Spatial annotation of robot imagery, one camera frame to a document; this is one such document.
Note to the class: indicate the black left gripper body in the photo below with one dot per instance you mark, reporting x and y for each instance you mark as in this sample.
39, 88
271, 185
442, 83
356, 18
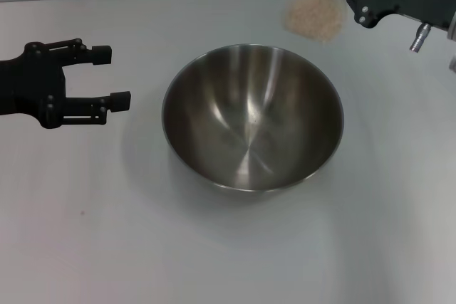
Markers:
33, 87

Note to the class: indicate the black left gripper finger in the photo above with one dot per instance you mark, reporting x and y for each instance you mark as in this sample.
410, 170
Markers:
102, 55
120, 101

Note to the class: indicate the stainless steel mixing bowl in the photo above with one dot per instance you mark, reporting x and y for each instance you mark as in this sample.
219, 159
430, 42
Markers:
253, 115

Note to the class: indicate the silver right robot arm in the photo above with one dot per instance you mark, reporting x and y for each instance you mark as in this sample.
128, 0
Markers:
453, 26

